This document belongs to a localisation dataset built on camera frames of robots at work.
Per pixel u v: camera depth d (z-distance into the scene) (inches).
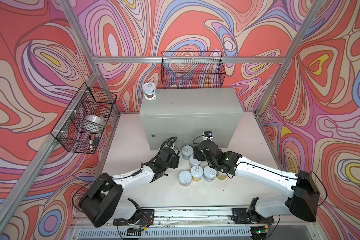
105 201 16.5
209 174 32.3
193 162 34.1
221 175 32.4
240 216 28.9
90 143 28.4
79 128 28.8
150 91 29.5
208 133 27.0
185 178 31.6
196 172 32.9
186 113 28.9
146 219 28.3
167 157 26.7
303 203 15.6
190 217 29.7
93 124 27.7
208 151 22.5
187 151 35.7
